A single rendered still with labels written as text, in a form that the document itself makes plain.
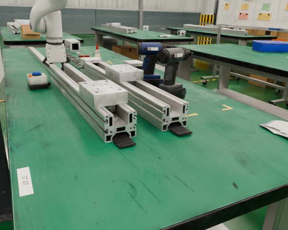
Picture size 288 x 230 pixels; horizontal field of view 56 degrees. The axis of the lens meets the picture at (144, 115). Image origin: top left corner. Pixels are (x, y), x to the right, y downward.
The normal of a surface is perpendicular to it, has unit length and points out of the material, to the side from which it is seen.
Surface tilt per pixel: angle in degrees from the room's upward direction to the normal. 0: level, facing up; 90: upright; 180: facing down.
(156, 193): 0
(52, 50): 90
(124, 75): 90
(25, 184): 0
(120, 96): 90
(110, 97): 90
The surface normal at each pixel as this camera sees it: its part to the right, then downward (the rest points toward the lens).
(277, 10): -0.89, 0.14
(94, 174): 0.04, -0.93
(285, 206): 0.44, 0.33
